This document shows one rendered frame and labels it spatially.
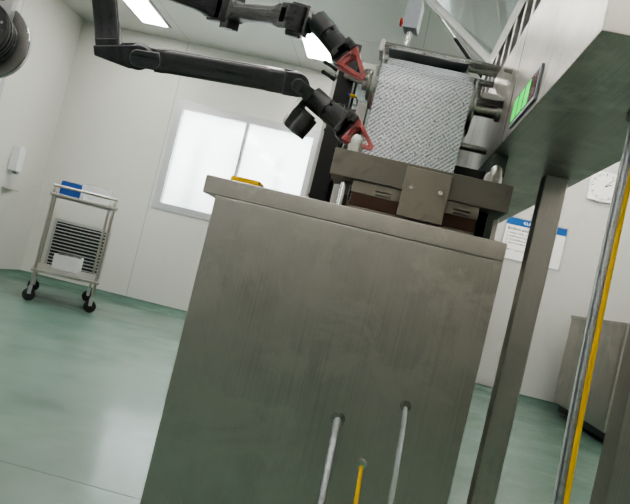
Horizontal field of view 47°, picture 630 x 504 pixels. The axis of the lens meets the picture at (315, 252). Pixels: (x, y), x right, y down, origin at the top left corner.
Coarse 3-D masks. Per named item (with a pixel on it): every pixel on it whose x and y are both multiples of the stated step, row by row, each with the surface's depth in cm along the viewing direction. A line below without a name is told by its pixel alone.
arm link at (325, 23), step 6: (318, 12) 187; (324, 12) 188; (312, 18) 186; (318, 18) 186; (324, 18) 186; (312, 24) 187; (318, 24) 186; (324, 24) 186; (330, 24) 186; (312, 30) 188; (318, 30) 187; (324, 30) 186; (330, 30) 187; (318, 36) 188
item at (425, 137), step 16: (384, 112) 180; (400, 112) 180; (416, 112) 180; (432, 112) 179; (368, 128) 180; (384, 128) 180; (400, 128) 180; (416, 128) 179; (432, 128) 179; (448, 128) 179; (384, 144) 180; (400, 144) 180; (416, 144) 179; (432, 144) 179; (448, 144) 179; (400, 160) 179; (416, 160) 179; (432, 160) 179; (448, 160) 178
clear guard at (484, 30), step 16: (448, 0) 262; (464, 0) 250; (480, 0) 239; (496, 0) 228; (512, 0) 219; (448, 16) 273; (464, 16) 260; (480, 16) 248; (496, 16) 237; (464, 32) 272; (480, 32) 259; (496, 32) 247; (480, 48) 270
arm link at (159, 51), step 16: (160, 48) 170; (144, 64) 168; (160, 64) 170; (176, 64) 171; (192, 64) 172; (208, 64) 173; (224, 64) 173; (240, 64) 174; (256, 64) 177; (208, 80) 175; (224, 80) 174; (240, 80) 175; (256, 80) 175; (272, 80) 175; (288, 80) 176; (304, 80) 176
